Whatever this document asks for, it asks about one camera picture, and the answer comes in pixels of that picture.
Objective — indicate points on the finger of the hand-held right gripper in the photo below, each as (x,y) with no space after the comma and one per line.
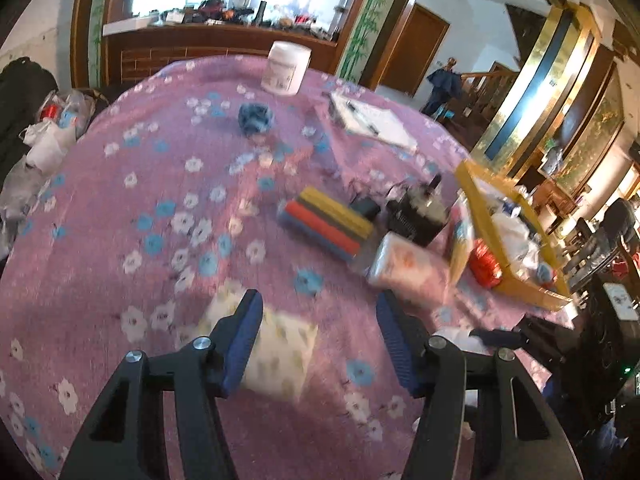
(495,337)

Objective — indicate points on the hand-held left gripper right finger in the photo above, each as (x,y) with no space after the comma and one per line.
(400,345)

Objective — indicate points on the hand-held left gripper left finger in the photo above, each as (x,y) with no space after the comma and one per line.
(245,340)

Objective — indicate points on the floral print tissue pack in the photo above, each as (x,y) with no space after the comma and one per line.
(282,355)

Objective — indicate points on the yellow cardboard box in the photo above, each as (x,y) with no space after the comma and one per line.
(530,297)

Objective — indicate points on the red mesh scrubber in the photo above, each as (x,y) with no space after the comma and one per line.
(485,266)

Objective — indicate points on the pink tissue pack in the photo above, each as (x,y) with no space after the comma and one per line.
(405,265)

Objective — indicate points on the coloured sticks pack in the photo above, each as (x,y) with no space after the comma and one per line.
(325,222)

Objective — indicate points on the dark wooden chair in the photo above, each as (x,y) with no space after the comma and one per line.
(590,255)

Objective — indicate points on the black electric motor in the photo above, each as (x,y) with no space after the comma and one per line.
(417,217)

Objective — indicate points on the black power adapter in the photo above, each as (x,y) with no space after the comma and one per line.
(365,207)

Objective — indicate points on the purple floral tablecloth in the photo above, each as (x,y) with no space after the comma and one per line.
(125,260)

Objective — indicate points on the wooden sideboard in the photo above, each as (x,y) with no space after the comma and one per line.
(550,197)

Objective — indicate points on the white notebook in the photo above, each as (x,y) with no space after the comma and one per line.
(387,127)

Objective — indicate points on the blue cloth ball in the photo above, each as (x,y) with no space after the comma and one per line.
(255,119)

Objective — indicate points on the black pen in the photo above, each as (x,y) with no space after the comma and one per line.
(362,117)

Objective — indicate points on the wooden staircase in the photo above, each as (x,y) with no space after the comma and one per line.
(487,95)

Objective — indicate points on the gold pillar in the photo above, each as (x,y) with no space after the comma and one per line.
(535,90)

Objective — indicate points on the dark blue jacket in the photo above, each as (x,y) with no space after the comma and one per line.
(442,85)

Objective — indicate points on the white plastic jar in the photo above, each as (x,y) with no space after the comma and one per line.
(285,70)

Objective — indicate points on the crumpled clear plastic bag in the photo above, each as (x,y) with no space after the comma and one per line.
(20,185)

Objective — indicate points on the white plastic bag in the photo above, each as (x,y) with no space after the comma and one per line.
(47,145)

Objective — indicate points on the clear bag with red item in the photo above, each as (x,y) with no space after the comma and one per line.
(65,110)

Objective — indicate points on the wooden counter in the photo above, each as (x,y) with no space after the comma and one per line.
(200,50)

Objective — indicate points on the brown wooden door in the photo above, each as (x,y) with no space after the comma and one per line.
(415,50)

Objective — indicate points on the bamboo painted panel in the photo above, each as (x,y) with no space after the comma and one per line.
(367,25)

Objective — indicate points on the black backpack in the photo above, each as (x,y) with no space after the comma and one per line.
(25,105)

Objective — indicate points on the pile of assorted clutter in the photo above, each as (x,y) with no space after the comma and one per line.
(240,12)

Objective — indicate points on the green gold wall painting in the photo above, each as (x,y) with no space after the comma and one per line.
(595,135)

